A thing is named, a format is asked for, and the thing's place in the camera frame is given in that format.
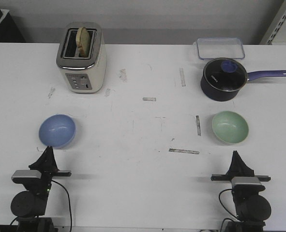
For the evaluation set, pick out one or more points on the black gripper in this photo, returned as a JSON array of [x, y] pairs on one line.
[[42, 164], [243, 170]]

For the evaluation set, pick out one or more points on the blue bowl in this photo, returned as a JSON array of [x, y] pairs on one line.
[[57, 131]]

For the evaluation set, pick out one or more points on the green bowl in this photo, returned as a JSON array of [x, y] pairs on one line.
[[229, 127]]

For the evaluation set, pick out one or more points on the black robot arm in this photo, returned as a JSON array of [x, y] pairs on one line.
[[252, 209], [29, 206]]

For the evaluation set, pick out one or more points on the dark blue saucepan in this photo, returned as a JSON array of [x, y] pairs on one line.
[[222, 96]]

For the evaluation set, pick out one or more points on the glass pot lid blue knob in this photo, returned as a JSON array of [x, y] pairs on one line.
[[225, 74]]

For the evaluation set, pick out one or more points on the cream two-slot toaster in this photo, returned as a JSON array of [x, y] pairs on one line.
[[82, 75]]

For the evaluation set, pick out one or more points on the clear plastic food container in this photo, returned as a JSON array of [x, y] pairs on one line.
[[219, 47]]

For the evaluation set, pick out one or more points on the bread slice in toaster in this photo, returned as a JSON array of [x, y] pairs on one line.
[[83, 41]]

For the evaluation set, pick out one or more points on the black box in background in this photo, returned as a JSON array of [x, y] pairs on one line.
[[9, 32]]

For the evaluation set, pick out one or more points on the white perforated shelf rail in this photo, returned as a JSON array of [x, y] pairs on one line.
[[275, 25]]

